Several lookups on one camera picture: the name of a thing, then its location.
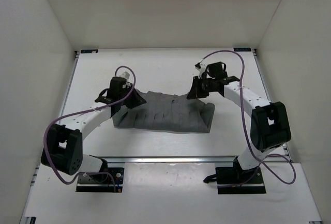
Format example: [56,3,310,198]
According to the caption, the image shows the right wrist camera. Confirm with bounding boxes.
[207,62,228,79]

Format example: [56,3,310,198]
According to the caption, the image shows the aluminium front rail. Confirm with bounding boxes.
[103,156,235,163]

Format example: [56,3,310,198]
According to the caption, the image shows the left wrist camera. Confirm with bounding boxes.
[107,71,131,101]

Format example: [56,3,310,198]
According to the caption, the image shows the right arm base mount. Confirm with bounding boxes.
[203,167,266,195]

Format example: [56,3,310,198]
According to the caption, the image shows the grey pleated skirt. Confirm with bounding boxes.
[112,91,215,133]

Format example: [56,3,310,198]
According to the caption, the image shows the left blue corner label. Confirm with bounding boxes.
[80,49,98,54]

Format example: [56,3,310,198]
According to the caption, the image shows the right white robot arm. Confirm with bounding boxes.
[187,76,291,183]

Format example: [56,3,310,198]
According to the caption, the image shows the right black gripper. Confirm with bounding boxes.
[187,76,216,100]

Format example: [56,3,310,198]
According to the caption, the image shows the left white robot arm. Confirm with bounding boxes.
[47,89,146,182]

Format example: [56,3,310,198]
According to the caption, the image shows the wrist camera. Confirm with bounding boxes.
[207,62,228,79]
[107,71,131,101]

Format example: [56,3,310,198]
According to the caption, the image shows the blue corner label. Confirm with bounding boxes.
[233,48,252,52]
[80,49,98,54]

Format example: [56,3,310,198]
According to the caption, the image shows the right blue corner label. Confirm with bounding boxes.
[233,48,252,52]

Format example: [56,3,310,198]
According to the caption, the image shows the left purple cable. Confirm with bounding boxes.
[42,65,137,191]

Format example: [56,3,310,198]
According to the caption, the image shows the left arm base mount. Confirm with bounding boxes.
[76,163,125,193]

